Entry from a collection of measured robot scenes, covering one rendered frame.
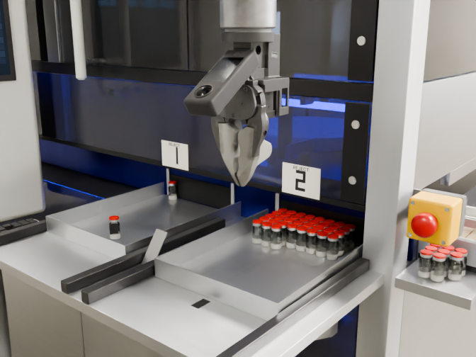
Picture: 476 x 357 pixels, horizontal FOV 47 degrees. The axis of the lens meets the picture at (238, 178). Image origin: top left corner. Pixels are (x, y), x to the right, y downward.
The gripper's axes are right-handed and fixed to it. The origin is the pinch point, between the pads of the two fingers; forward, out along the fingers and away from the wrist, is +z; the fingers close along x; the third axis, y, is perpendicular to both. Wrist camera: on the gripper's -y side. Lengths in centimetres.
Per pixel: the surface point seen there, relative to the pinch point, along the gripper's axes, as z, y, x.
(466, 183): 24, 104, -2
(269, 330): 19.7, -3.0, -8.0
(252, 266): 21.5, 14.9, 8.7
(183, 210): 21, 30, 41
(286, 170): 6.2, 27.5, 10.2
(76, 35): -19, 21, 65
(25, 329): 82, 28, 119
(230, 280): 21.4, 8.2, 8.3
